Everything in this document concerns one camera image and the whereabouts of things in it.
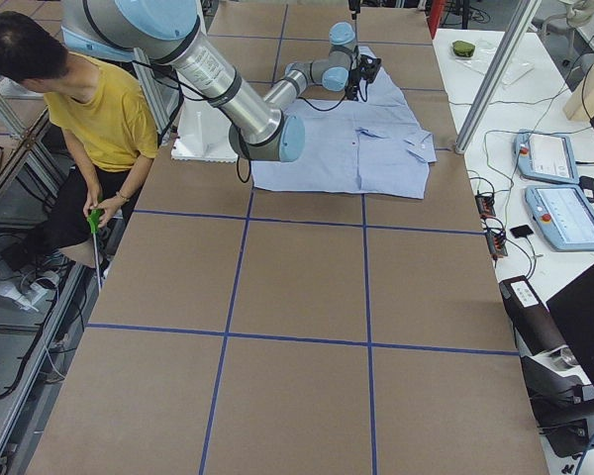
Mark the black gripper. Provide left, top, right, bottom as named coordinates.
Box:
left=345, top=54, right=381, bottom=99

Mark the blue striped button shirt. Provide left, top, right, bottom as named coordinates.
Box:
left=252, top=68, right=437, bottom=199

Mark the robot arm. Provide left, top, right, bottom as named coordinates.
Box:
left=263, top=22, right=382, bottom=109
left=62, top=0, right=305, bottom=162

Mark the green folded cloth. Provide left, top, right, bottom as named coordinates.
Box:
left=451, top=40, right=476, bottom=58

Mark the upper teach pendant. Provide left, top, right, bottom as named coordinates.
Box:
left=514, top=130, right=579, bottom=184

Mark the teach pendant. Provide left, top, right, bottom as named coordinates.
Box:
left=524, top=184, right=594, bottom=251
left=514, top=130, right=579, bottom=184

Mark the black smartphone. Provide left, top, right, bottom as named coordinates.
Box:
left=510, top=225, right=534, bottom=238

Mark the lower teach pendant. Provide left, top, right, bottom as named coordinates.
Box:
left=524, top=184, right=594, bottom=251

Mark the person in yellow shirt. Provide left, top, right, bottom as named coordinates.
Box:
left=0, top=11, right=158, bottom=276

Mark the aluminium frame post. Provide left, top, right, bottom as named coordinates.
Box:
left=454, top=0, right=541, bottom=154

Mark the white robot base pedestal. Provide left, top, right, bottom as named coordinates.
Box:
left=171, top=102, right=238, bottom=162

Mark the green handled grabber tool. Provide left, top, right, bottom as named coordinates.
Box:
left=87, top=208, right=103, bottom=292

